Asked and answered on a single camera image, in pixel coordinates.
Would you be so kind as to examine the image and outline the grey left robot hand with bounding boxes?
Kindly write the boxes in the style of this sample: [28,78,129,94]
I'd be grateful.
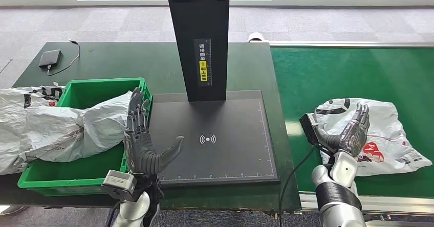
[123,87,185,176]

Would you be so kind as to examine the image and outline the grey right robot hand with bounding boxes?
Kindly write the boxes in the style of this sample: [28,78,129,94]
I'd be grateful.
[315,102,371,156]

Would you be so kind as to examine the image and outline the white parcel with red logos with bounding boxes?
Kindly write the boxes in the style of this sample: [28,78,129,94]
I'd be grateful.
[313,98,433,178]

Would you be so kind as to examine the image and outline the grey parcel with brown print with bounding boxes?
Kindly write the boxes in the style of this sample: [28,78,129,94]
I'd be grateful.
[25,90,134,163]

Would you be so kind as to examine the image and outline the green conveyor belt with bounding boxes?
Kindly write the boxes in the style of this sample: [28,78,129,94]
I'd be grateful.
[270,46,434,197]

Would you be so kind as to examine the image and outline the black inbound scanner machine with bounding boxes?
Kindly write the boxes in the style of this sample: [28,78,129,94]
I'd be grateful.
[149,0,280,188]

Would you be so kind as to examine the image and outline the white conveyor roller end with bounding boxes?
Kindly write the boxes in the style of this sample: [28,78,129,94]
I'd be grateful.
[247,32,269,43]

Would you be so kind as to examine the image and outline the green plastic crate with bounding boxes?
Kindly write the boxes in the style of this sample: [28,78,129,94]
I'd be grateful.
[17,77,153,197]

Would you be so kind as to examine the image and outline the yellow black scanner label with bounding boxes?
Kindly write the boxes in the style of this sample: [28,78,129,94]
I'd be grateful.
[193,38,213,87]

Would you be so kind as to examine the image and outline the black power bank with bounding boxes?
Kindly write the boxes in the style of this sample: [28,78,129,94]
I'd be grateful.
[38,49,62,69]

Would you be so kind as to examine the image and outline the large white black-printed bag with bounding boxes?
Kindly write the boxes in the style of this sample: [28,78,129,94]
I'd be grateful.
[0,84,66,176]

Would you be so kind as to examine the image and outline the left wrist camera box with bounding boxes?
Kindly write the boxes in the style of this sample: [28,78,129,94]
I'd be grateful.
[101,170,137,202]

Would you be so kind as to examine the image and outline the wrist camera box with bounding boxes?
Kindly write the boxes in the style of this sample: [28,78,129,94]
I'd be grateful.
[101,170,137,202]
[299,112,321,147]

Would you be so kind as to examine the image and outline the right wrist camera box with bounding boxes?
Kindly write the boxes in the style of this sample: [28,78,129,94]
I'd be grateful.
[299,112,321,147]

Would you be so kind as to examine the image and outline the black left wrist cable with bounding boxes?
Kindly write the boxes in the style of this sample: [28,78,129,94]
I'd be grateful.
[105,201,120,227]

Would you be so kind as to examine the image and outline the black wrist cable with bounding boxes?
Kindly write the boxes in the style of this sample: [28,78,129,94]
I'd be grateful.
[105,201,120,227]
[278,145,318,227]

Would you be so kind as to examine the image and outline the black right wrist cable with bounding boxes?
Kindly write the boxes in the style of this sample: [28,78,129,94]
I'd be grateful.
[278,145,318,227]

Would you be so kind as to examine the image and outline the thin white cable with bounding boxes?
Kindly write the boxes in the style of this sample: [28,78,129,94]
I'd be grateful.
[47,39,81,76]

